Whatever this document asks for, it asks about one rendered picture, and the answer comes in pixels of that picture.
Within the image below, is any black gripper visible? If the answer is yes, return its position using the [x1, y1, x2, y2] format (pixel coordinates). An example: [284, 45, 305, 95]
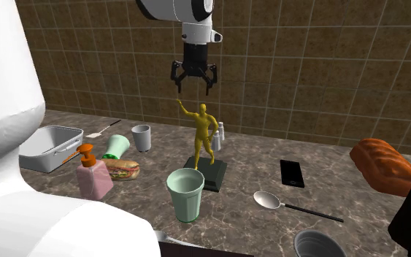
[170, 42, 218, 96]

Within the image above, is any gold figure on dark base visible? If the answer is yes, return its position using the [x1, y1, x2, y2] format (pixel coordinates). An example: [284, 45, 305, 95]
[175, 98, 228, 193]

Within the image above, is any grey cup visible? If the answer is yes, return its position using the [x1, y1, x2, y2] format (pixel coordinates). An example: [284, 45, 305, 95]
[131, 124, 153, 153]

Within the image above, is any light green vase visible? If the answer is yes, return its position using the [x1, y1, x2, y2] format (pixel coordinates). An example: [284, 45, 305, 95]
[101, 134, 131, 160]

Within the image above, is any sandwich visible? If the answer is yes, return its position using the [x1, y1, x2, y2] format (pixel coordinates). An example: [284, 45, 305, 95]
[101, 158, 141, 182]

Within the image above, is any light green cup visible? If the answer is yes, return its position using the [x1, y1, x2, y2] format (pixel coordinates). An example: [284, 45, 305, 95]
[166, 167, 205, 223]

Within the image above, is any black phone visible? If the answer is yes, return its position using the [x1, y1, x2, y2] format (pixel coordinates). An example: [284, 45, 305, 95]
[280, 159, 305, 189]

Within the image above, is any pink soap dispenser orange pump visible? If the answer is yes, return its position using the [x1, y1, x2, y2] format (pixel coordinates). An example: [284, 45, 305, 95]
[61, 143, 115, 202]

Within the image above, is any grey metal tub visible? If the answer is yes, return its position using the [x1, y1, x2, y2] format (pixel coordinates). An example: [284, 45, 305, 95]
[18, 125, 84, 174]

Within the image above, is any orange-brown bread loaf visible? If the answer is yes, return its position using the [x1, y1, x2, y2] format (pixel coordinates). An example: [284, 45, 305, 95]
[349, 137, 411, 198]

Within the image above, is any grey bowl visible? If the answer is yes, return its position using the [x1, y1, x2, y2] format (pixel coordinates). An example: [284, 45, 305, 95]
[293, 229, 348, 257]

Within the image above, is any white spatula with black handle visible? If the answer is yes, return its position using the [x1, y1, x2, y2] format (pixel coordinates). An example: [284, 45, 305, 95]
[85, 119, 123, 139]

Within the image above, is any silver spoon with black handle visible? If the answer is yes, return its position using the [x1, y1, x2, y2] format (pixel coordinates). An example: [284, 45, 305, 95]
[253, 191, 345, 223]

